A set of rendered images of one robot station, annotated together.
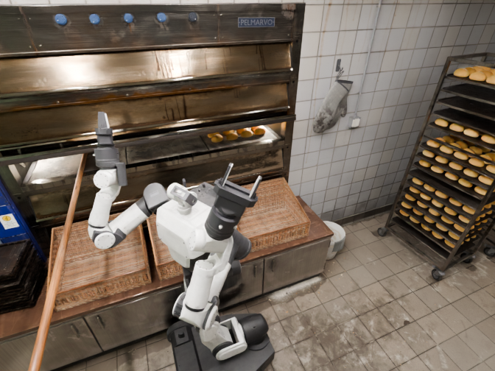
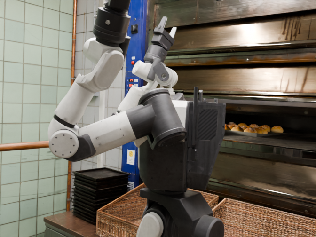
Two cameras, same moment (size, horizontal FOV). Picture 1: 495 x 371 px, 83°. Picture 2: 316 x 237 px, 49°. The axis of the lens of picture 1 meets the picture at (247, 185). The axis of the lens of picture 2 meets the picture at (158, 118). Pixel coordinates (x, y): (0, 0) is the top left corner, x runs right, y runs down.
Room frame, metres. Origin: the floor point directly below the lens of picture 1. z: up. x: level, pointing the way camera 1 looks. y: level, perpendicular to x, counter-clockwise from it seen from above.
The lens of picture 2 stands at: (0.29, -0.82, 1.40)
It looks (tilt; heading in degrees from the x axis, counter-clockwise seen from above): 3 degrees down; 62
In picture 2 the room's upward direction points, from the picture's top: 3 degrees clockwise
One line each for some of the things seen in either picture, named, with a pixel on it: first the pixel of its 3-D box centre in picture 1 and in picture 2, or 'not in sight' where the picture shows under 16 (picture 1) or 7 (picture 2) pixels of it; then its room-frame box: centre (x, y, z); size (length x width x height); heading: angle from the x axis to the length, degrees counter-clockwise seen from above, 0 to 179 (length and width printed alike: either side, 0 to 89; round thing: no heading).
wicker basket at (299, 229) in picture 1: (264, 212); not in sight; (1.71, -0.14, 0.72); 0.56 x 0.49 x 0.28; 111
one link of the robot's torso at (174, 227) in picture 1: (199, 227); (180, 138); (0.93, 0.22, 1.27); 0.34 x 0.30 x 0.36; 52
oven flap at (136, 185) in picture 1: (174, 179); (271, 176); (1.72, 0.54, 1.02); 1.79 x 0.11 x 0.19; 112
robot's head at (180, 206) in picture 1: (182, 196); (166, 80); (0.89, 0.26, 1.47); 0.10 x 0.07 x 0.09; 52
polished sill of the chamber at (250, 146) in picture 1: (171, 160); (274, 149); (1.75, 0.55, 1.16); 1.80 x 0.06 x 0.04; 112
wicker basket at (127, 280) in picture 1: (101, 255); (157, 215); (1.27, 0.97, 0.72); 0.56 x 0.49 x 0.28; 112
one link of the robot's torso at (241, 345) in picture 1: (227, 338); not in sight; (0.95, 0.13, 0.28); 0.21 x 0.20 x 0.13; 112
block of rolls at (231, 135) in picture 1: (228, 123); not in sight; (2.35, 0.16, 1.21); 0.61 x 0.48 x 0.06; 22
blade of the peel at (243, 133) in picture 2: not in sight; (233, 130); (2.07, 1.28, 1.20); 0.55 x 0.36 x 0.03; 110
